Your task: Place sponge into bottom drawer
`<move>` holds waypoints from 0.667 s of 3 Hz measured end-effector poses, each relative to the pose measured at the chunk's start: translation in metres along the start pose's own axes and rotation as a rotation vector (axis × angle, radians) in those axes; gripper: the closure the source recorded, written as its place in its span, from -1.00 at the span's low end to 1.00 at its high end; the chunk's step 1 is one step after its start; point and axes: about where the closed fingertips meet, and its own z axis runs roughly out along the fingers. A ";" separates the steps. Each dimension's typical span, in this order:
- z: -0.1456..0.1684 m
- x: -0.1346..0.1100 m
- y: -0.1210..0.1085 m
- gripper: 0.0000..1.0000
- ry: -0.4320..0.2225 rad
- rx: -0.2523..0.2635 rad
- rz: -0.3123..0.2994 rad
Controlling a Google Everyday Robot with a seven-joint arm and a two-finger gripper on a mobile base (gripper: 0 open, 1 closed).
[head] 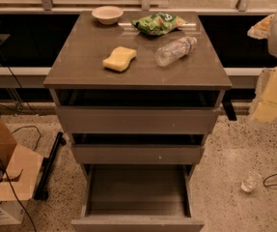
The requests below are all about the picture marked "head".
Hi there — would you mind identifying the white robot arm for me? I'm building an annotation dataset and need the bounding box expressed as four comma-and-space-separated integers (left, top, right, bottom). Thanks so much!
247, 12, 277, 124

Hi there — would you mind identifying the black metal bar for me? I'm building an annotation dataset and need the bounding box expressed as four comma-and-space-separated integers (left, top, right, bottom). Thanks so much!
34, 131, 67, 201

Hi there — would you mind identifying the clear plastic cup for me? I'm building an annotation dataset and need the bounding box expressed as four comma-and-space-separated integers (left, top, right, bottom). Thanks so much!
240, 171, 262, 193

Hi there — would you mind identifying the brown cardboard box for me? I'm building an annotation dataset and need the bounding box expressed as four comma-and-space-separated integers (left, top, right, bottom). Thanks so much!
0, 122, 43, 225

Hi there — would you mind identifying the black cable on left floor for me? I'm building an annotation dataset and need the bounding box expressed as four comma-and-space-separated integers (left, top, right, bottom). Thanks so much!
0, 36, 43, 232

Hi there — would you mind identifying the green chip bag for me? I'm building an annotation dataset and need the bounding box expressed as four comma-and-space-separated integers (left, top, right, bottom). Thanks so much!
132, 13, 187, 36

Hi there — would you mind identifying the grey open bottom drawer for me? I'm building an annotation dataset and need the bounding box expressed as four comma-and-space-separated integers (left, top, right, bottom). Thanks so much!
71, 164, 204, 232

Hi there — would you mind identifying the beige paper bowl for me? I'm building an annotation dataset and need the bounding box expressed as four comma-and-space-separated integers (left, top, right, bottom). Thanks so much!
92, 6, 124, 25

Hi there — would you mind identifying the clear plastic water bottle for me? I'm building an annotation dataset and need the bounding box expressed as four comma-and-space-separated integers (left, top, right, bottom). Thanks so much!
154, 37, 197, 67

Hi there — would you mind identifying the grey middle drawer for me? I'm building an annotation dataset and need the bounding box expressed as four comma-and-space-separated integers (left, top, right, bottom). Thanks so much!
71, 145, 205, 164

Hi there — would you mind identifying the grey drawer cabinet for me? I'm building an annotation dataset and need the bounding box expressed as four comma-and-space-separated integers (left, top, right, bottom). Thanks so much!
42, 10, 234, 232

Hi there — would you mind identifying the yellow sponge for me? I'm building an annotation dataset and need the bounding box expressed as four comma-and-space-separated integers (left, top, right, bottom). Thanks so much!
102, 46, 137, 73

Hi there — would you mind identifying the grey top drawer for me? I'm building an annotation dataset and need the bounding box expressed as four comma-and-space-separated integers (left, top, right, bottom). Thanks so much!
56, 106, 219, 134

